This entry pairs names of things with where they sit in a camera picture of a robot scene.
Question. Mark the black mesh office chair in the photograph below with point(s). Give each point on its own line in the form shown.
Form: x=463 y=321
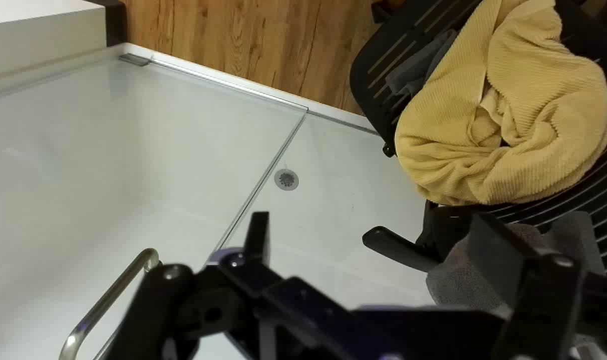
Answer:
x=410 y=40

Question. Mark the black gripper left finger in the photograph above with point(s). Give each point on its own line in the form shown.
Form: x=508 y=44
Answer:
x=258 y=240

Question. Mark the yellow towel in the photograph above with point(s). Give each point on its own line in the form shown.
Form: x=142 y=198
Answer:
x=529 y=100

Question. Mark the round chrome shower drain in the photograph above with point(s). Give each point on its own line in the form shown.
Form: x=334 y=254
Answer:
x=286 y=178

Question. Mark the glass shower door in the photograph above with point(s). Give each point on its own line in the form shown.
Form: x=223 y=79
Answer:
x=115 y=166

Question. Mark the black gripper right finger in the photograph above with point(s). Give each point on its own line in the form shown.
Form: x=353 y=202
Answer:
x=543 y=300

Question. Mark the small metal door bracket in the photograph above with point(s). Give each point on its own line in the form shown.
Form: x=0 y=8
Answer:
x=134 y=59

